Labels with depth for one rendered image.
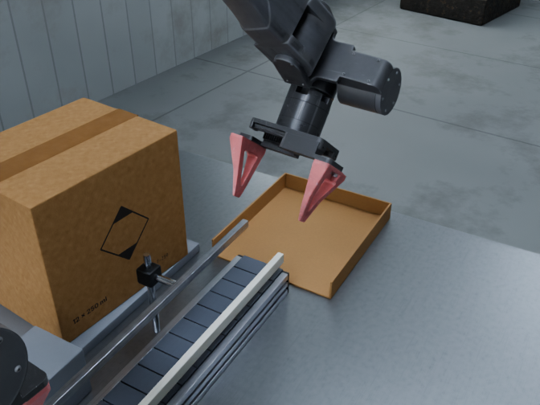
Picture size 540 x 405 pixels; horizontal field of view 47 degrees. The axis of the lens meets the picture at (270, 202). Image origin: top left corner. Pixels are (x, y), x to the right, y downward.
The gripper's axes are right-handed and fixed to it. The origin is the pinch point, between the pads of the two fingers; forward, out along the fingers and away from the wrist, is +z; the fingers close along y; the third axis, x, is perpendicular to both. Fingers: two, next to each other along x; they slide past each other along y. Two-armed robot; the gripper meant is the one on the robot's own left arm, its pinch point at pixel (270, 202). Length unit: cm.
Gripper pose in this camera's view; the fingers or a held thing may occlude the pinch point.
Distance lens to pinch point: 77.6
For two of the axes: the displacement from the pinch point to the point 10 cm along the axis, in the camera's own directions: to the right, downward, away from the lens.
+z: -3.6, 9.3, -0.1
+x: 4.2, 1.7, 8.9
